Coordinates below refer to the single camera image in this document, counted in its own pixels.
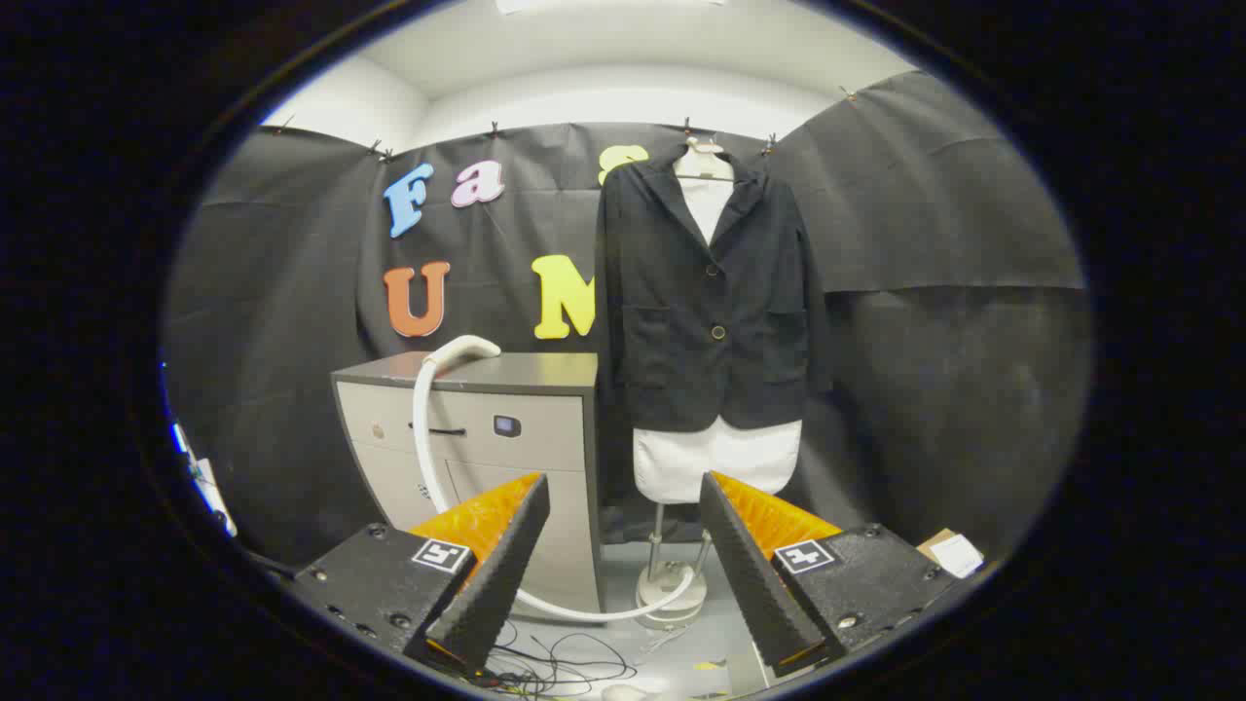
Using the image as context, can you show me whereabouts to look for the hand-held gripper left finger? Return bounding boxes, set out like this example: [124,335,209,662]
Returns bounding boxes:
[292,472,551,678]

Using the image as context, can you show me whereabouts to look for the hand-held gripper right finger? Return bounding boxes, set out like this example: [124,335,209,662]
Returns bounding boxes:
[699,471,960,680]

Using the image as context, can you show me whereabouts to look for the white steamer hose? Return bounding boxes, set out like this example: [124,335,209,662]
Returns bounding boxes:
[412,355,698,624]

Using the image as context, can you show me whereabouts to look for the white garment steamer head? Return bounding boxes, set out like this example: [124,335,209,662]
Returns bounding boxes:
[421,334,502,372]

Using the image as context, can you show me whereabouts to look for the black jacket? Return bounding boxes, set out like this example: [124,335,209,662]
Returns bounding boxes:
[594,144,833,434]

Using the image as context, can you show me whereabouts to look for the mannequin stand base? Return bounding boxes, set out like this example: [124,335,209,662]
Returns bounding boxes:
[635,503,712,631]

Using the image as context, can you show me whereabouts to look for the white mannequin torso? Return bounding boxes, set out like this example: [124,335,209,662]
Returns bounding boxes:
[633,136,804,505]

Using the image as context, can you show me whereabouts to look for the grey drawer cabinet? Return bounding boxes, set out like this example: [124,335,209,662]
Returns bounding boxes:
[331,350,605,614]

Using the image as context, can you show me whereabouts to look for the cardboard box with white label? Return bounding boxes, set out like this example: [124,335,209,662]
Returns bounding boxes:
[915,528,986,580]

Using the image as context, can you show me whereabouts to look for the black backdrop cloth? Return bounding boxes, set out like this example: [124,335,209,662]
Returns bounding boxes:
[161,70,1091,571]

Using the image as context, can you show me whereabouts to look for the black floor cables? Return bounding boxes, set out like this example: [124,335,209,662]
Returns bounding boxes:
[482,623,639,697]

